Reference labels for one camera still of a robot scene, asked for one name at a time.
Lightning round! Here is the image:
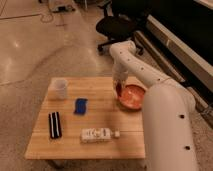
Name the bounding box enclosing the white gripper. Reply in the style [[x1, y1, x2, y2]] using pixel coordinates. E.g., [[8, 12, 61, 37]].
[[112, 66, 128, 85]]

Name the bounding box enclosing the red pepper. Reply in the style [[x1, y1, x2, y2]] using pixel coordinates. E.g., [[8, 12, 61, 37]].
[[116, 83, 122, 97]]

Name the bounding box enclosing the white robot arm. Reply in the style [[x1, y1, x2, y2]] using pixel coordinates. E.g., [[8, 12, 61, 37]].
[[110, 41, 199, 171]]

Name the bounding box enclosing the orange ceramic bowl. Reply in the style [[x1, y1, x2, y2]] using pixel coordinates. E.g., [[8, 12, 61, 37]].
[[118, 84, 145, 110]]

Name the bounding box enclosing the black office chair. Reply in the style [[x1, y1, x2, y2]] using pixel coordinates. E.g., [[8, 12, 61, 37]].
[[96, 0, 149, 52]]

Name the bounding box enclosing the blue sponge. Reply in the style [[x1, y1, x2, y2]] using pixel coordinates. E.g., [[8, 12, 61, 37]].
[[74, 98, 87, 115]]

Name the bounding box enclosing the wooden table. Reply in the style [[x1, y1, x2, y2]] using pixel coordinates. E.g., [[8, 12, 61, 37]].
[[25, 77, 145, 160]]

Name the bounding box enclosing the white plastic cup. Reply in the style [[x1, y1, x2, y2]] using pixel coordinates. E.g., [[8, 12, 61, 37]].
[[53, 79, 68, 100]]

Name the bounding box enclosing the white plastic bottle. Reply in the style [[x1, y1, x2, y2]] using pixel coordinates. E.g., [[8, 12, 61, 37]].
[[80, 128, 120, 143]]

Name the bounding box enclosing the black and white striped cloth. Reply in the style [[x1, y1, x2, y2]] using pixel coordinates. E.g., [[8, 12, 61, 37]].
[[48, 112, 62, 139]]

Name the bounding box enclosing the grey power strip box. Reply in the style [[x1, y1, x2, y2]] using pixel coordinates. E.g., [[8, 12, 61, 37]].
[[48, 0, 75, 13]]

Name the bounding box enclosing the cable on floor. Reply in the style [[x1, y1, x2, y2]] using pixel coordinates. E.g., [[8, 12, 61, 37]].
[[0, 0, 54, 24]]

